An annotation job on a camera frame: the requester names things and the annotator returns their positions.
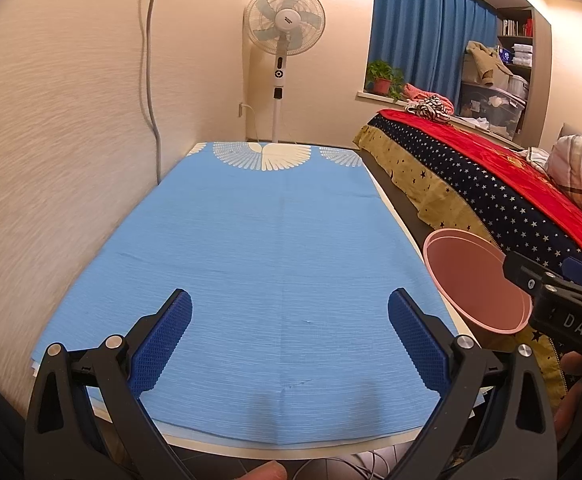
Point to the pink plastic bin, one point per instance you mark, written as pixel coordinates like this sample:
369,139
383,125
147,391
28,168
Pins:
471,280

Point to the pink cloth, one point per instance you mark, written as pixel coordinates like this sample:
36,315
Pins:
416,92

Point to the plaid pillow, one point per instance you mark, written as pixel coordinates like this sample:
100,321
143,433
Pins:
581,175

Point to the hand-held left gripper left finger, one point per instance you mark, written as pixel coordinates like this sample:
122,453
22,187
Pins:
163,345

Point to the khaki coat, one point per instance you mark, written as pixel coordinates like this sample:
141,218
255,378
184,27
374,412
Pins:
486,60

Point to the potted green plant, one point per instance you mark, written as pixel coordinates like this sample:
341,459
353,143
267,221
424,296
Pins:
382,82

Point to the wooden bookshelf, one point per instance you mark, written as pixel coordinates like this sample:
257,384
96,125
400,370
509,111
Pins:
531,105

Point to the blue curtain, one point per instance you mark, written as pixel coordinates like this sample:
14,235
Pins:
421,35

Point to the light striped cloth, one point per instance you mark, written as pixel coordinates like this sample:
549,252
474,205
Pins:
538,156

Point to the large clear storage box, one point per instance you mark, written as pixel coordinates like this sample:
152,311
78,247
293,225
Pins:
491,107

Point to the row of books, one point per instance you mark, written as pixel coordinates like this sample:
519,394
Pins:
516,27

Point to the red blanket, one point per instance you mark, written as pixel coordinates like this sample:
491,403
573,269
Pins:
496,145

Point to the person's left hand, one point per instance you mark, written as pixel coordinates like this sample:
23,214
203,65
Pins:
268,472

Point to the person's right hand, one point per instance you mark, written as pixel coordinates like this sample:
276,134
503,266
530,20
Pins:
573,400

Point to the white window sill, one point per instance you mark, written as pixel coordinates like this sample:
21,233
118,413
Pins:
376,96

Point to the blue patterned tablecloth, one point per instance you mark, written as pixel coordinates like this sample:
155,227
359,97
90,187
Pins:
271,260

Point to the white standing fan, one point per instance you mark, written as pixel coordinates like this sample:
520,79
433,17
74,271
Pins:
283,20

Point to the small clear storage box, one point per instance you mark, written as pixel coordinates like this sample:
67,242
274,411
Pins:
518,85

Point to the black white striped cloth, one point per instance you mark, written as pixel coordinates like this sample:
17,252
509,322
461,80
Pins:
428,110

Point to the stack of white folded cloths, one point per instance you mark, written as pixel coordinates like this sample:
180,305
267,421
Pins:
522,55

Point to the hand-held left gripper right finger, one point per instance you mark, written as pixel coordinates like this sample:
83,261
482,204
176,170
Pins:
416,345

